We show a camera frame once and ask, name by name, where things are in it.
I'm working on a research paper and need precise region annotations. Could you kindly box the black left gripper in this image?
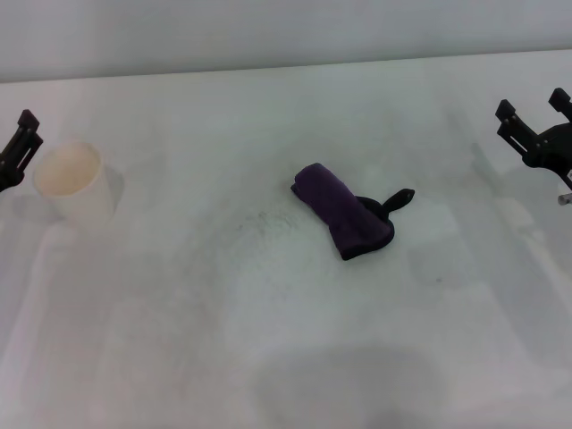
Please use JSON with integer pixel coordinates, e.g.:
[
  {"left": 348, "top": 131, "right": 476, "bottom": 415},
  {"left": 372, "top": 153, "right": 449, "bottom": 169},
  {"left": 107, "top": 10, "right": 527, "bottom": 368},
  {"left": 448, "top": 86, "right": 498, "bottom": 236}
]
[{"left": 0, "top": 108, "right": 45, "bottom": 194}]

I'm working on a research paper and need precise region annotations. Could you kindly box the purple rag with black trim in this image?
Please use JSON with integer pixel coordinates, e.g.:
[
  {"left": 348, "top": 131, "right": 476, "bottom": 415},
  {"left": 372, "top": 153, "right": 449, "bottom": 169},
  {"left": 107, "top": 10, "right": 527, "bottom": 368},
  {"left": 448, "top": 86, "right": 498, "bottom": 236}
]
[{"left": 290, "top": 162, "right": 416, "bottom": 262}]

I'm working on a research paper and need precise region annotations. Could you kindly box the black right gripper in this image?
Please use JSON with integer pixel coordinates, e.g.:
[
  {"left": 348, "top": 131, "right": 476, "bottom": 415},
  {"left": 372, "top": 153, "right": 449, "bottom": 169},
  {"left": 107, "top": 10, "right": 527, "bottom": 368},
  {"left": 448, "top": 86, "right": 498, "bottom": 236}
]
[{"left": 494, "top": 87, "right": 572, "bottom": 180}]

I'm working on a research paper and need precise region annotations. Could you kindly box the white paper cup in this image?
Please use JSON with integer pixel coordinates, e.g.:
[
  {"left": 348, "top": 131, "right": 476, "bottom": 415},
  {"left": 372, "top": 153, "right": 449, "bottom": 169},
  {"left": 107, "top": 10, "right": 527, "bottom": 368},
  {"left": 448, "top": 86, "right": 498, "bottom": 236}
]
[{"left": 32, "top": 140, "right": 118, "bottom": 230}]

